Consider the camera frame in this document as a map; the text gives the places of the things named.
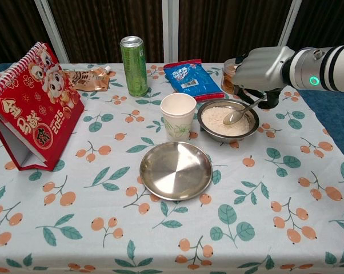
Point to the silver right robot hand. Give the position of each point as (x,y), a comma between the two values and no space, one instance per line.
(260,68)

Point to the metal spoon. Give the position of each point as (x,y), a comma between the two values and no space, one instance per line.
(233,117)

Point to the metal bowl with powder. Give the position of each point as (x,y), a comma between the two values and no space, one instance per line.
(217,125)

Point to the white paper cup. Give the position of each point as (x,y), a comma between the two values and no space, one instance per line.
(178,120)

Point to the clear jar with orange contents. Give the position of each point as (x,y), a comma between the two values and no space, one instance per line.
(227,78)

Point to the dark brown screen panel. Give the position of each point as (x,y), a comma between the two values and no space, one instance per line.
(232,25)
(103,28)
(12,25)

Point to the blue snack bag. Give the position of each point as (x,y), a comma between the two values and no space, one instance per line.
(193,81)

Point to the green drink can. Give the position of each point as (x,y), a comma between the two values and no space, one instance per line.
(134,68)

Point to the steel plate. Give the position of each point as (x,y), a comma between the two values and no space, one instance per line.
(175,171)

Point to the orange spout pouch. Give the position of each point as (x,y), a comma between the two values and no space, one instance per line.
(87,81)

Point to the floral tablecloth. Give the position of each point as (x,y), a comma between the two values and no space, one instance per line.
(103,222)

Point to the red spiral desk calendar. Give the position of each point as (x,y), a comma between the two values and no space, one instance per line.
(37,108)

